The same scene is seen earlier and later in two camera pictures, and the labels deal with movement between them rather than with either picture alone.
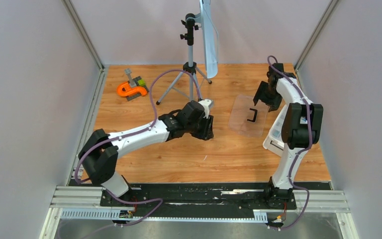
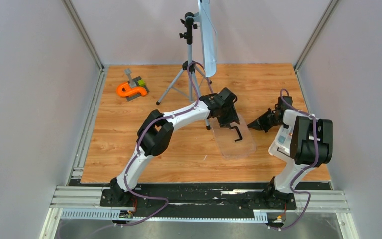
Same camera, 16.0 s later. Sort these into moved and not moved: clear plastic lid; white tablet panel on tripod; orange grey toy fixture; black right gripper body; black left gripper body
Moved: black right gripper body; black left gripper body; clear plastic lid
Not moved: white tablet panel on tripod; orange grey toy fixture
